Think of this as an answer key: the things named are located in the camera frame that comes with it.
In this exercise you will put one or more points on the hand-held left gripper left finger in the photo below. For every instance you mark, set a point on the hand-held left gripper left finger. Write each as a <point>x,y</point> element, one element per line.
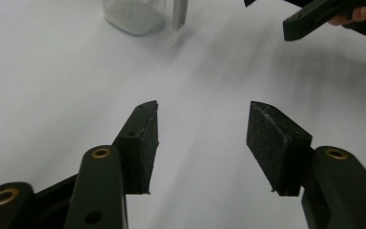
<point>138,149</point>

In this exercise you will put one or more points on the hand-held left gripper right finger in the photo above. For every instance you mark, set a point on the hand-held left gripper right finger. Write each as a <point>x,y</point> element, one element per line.
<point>273,146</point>

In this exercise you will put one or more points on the clear jar with white lid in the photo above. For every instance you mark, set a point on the clear jar with white lid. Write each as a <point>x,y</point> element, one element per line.
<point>133,14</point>

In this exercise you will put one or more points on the white paper sheet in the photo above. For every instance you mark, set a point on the white paper sheet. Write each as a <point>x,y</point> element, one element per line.
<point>76,79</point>

